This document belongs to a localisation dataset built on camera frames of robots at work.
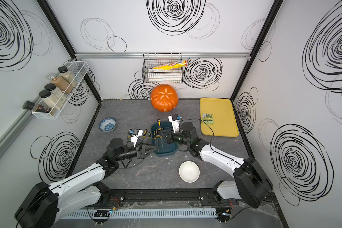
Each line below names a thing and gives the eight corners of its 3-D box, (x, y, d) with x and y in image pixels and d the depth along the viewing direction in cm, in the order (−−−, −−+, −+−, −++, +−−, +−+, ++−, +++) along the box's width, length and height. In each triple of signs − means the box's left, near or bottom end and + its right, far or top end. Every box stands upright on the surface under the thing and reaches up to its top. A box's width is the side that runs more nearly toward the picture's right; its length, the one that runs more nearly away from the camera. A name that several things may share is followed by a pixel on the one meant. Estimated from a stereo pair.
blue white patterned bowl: (99, 132, 102) (97, 128, 98) (104, 120, 108) (101, 117, 105) (115, 132, 102) (113, 128, 98) (119, 120, 108) (117, 117, 105)
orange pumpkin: (156, 117, 110) (154, 104, 98) (151, 101, 122) (148, 87, 110) (179, 111, 114) (180, 98, 102) (171, 96, 126) (171, 82, 114)
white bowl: (179, 184, 80) (179, 181, 76) (178, 164, 88) (178, 160, 83) (199, 184, 80) (201, 181, 76) (197, 164, 88) (198, 160, 83)
